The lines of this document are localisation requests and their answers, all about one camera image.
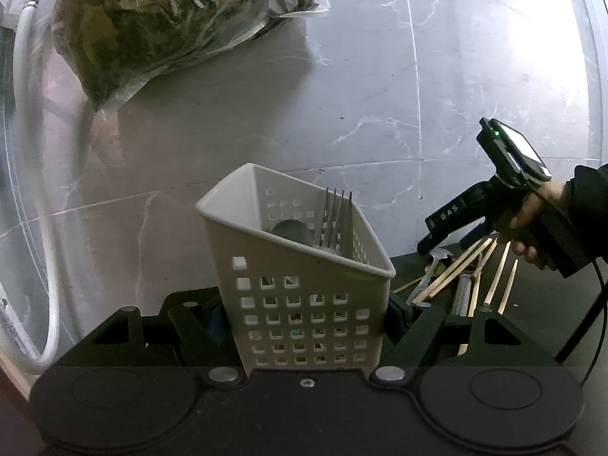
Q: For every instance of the person's right forearm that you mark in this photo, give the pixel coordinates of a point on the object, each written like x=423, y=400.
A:
x=589, y=209

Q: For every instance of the bundle of wooden chopsticks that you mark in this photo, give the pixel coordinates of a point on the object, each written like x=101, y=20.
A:
x=456, y=273

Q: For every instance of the metal spoon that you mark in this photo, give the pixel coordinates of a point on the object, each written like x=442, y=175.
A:
x=292, y=232
x=430, y=273

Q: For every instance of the metal fork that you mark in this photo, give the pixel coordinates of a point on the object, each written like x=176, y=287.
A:
x=332, y=218

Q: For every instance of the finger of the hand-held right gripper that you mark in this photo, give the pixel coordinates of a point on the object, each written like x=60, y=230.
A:
x=449, y=213
x=475, y=235

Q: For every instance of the person's right hand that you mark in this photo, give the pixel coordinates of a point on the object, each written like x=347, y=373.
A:
x=529, y=209

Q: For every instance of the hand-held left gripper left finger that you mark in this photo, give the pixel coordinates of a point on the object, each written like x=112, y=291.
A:
x=217, y=327

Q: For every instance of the white perforated utensil holder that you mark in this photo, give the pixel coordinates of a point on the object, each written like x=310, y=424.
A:
x=285, y=294

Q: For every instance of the brown wooden door frame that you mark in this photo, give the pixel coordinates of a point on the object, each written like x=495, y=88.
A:
x=12, y=380

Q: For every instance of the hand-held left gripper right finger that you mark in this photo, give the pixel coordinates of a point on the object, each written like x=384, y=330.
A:
x=398, y=316

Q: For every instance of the clear bag of dried leaves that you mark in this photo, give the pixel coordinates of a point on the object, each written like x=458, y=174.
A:
x=166, y=23

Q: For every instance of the stainless steel kitchen tool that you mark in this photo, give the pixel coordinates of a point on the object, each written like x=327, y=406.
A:
x=461, y=294

